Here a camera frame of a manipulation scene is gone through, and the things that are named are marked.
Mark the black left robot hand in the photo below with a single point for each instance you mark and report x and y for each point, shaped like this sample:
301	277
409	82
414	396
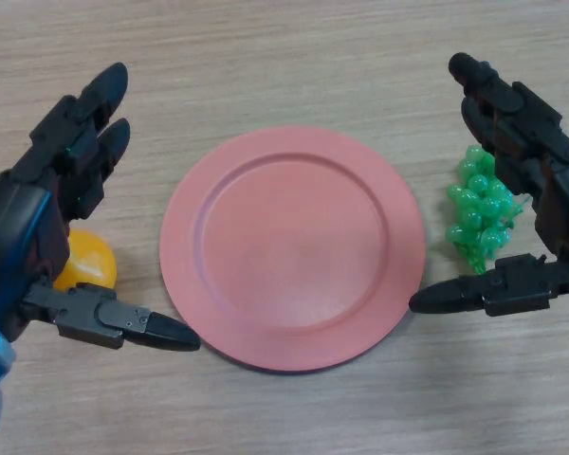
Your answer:
14	227

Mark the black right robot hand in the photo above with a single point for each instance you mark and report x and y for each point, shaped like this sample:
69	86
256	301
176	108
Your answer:
526	118

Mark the green grapes bunch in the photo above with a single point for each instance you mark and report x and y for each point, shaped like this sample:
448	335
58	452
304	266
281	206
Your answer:
479	208

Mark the pink round plate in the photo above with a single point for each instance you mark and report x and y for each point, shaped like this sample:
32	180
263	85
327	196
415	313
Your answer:
294	251

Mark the yellow orange pear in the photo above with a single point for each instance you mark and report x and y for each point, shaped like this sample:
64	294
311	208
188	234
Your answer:
92	260

